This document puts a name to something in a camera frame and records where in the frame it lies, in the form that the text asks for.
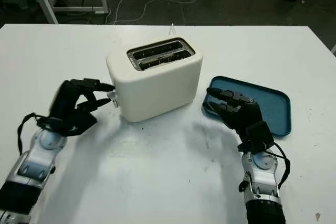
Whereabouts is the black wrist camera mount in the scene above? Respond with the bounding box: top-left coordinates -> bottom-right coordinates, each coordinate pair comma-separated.
237,121 -> 275,154
35,110 -> 98,137

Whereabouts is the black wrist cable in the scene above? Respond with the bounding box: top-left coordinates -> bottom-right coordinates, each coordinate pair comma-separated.
262,142 -> 291,190
17,113 -> 40,154

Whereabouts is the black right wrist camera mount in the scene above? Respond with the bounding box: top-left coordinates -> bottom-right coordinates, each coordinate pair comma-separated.
237,121 -> 275,154

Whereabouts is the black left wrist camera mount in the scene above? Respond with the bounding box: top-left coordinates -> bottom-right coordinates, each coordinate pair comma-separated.
35,110 -> 98,137

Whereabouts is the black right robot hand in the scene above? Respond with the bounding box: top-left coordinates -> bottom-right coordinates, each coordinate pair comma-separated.
206,87 -> 263,144

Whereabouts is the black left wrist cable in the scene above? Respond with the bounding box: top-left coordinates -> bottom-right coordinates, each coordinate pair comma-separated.
17,113 -> 40,154

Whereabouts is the blue plastic tray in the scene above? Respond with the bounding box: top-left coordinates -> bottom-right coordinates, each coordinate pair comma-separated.
201,76 -> 292,137

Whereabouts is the cream white toaster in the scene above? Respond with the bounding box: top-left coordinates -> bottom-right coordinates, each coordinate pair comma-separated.
106,37 -> 204,123

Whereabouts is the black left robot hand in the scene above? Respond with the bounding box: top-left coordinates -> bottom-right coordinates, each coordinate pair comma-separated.
49,78 -> 116,120

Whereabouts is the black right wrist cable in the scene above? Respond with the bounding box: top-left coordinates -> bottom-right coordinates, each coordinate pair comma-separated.
262,142 -> 291,190

